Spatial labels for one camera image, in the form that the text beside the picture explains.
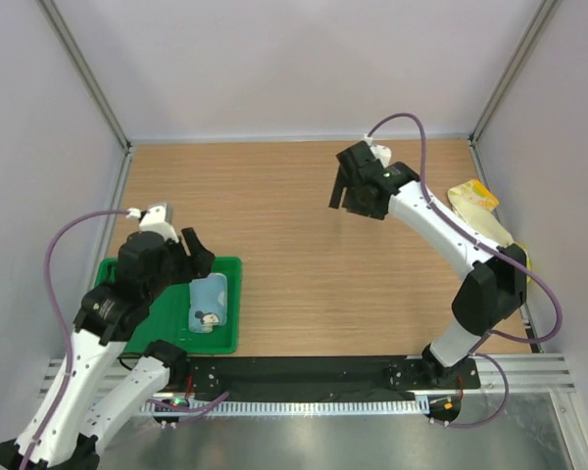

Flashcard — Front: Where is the blue polka dot towel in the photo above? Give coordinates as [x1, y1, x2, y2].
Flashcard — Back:
[188, 273, 228, 334]

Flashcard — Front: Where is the yellow green patterned towel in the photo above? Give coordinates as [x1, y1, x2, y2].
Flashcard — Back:
[447, 179, 531, 268]

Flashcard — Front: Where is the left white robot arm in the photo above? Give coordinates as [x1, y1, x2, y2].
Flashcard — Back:
[0, 228, 215, 469]

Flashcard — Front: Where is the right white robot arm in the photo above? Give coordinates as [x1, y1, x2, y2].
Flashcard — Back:
[329, 141, 527, 388]

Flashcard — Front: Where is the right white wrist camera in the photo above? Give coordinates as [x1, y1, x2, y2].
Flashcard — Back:
[363, 135, 392, 167]

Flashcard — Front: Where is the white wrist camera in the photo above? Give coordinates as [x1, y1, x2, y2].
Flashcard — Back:
[363, 135, 392, 167]
[125, 203, 179, 243]

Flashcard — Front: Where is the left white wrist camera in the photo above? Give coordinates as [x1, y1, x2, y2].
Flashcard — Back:
[125, 203, 179, 243]

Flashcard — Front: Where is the white slotted cable duct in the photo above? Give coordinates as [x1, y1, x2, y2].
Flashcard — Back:
[139, 397, 430, 418]

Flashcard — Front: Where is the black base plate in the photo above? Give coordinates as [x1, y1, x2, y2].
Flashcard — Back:
[165, 355, 481, 403]

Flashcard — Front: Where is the right aluminium frame post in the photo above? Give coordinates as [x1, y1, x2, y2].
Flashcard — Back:
[468, 0, 563, 148]

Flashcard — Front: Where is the aluminium frame post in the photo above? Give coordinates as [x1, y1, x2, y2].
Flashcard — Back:
[468, 0, 563, 148]
[37, 0, 132, 151]

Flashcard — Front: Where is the aluminium front rail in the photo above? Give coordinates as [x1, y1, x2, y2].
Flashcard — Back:
[38, 353, 575, 398]

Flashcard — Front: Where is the left aluminium frame post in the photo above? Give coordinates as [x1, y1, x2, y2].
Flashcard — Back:
[37, 0, 132, 151]

